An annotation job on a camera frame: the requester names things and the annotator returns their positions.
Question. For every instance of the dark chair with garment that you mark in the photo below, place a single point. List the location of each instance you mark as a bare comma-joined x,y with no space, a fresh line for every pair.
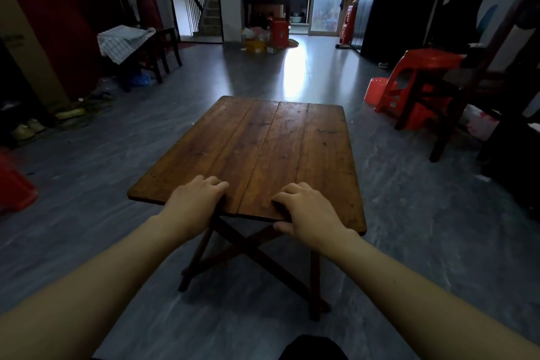
455,22

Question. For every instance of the black slipper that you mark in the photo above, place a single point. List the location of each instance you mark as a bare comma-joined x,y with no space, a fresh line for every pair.
346,46

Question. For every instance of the yellow slippers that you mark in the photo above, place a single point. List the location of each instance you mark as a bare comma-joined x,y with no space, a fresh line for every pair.
69,113

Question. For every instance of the large dark wooden armchair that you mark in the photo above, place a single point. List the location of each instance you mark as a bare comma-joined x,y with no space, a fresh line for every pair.
485,77

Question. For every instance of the dark refrigerator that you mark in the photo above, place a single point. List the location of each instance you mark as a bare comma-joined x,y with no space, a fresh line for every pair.
365,14

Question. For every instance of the person's right forearm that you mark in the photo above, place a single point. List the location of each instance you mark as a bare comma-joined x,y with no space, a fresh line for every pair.
422,300

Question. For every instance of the white plastic bag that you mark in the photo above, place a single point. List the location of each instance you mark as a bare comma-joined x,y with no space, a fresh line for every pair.
251,33

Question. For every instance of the cream shoe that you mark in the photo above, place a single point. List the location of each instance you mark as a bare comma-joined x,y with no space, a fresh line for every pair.
22,132
36,125

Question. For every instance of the dark wooden bench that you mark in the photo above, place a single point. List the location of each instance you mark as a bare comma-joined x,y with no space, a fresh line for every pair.
514,161

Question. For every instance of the tall cardboard box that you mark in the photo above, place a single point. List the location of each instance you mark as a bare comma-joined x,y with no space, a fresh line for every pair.
25,47

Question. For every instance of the red door mat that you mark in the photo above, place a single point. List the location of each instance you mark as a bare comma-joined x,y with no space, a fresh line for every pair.
185,45

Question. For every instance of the blue round item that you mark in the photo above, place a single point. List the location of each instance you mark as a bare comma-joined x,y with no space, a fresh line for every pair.
488,20

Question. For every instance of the person's left forearm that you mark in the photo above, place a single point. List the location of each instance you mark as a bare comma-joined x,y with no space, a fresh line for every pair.
93,288

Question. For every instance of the person's left hand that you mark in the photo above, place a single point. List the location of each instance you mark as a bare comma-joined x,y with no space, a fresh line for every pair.
194,208

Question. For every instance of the person's right hand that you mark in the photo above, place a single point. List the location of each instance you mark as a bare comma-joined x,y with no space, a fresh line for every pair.
314,216

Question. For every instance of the person's black trousers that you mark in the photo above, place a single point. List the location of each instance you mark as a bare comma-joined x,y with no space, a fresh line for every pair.
312,350

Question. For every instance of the large red upright panel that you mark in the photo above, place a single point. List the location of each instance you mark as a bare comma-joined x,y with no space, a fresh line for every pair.
63,1

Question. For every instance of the wooden folding table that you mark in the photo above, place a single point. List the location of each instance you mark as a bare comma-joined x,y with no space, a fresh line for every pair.
261,140

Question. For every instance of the red gift box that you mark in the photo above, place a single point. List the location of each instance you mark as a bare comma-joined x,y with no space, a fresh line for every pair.
279,32

